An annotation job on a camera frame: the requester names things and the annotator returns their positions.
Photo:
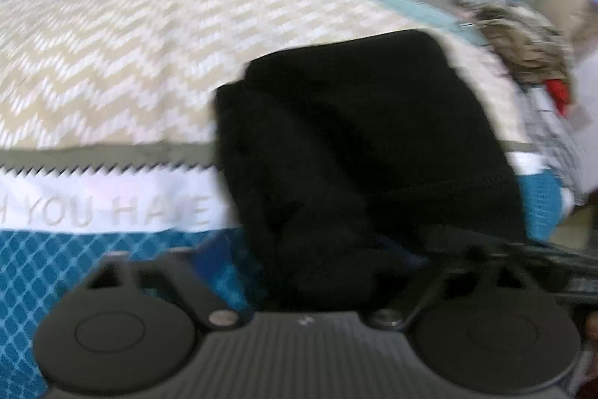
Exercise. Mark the chevron striped teal blanket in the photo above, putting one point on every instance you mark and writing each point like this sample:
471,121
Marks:
117,109

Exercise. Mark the black pants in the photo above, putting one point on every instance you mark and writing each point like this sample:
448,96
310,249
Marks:
364,165

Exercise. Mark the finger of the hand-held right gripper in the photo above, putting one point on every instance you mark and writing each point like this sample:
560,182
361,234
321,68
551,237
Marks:
565,261

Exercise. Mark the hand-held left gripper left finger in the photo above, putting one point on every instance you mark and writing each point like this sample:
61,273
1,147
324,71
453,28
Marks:
201,291

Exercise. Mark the grey brown fluffy cloth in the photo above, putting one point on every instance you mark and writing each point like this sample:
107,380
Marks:
523,39

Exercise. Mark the red cloth piece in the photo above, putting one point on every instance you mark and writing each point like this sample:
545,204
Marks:
559,95

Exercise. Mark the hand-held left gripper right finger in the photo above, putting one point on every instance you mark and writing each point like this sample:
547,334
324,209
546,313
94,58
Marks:
416,291

